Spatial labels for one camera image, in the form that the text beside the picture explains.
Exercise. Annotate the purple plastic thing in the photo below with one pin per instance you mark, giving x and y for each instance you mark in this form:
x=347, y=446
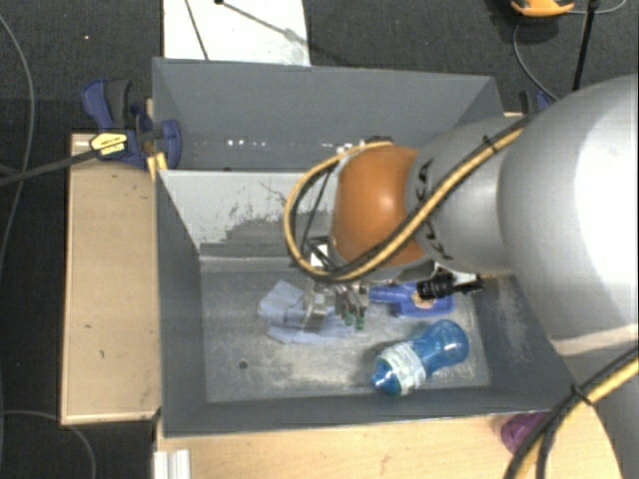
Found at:
x=519, y=429

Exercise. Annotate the blue plastic toy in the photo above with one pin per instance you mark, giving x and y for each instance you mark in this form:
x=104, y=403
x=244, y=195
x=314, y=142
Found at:
x=399, y=298

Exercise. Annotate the grey metal bin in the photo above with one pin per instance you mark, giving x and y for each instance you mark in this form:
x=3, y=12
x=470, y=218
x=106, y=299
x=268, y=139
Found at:
x=279, y=367

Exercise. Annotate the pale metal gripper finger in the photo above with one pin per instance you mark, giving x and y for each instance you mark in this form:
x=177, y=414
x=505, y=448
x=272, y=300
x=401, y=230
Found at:
x=308, y=312
x=322, y=307

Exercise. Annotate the blue clear plastic bottle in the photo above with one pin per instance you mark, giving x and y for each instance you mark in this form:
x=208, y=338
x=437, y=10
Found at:
x=439, y=349

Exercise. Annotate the pale blue cloth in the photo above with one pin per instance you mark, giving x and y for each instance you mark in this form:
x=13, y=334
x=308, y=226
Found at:
x=279, y=301

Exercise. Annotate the pale wood board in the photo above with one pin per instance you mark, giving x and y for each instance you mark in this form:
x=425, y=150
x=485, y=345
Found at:
x=112, y=292

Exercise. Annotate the black cylinder on white bracket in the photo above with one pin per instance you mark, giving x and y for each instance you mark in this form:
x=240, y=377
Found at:
x=438, y=286

